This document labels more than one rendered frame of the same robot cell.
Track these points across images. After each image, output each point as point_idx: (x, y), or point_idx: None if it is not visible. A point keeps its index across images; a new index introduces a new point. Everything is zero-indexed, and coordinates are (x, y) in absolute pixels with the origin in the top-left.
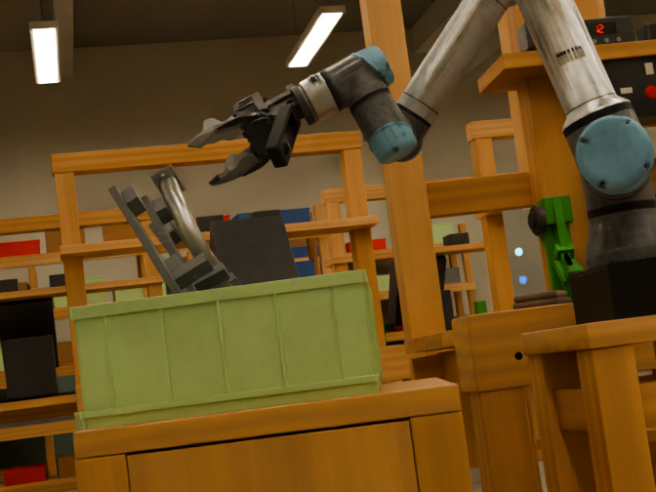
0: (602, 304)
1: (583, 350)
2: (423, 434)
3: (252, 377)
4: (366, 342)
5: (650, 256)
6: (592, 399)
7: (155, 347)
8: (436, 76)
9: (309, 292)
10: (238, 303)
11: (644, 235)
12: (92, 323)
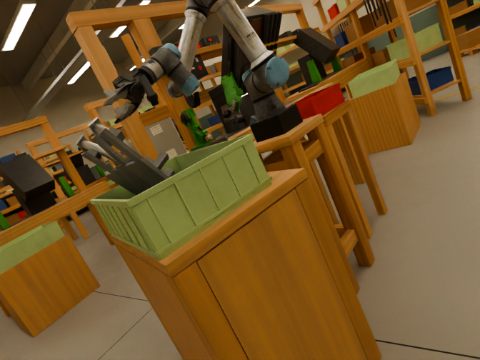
0: (275, 130)
1: (285, 146)
2: (301, 192)
3: (226, 198)
4: (262, 164)
5: (283, 109)
6: (293, 162)
7: (179, 203)
8: (188, 56)
9: (235, 151)
10: (208, 166)
11: (279, 103)
12: (141, 205)
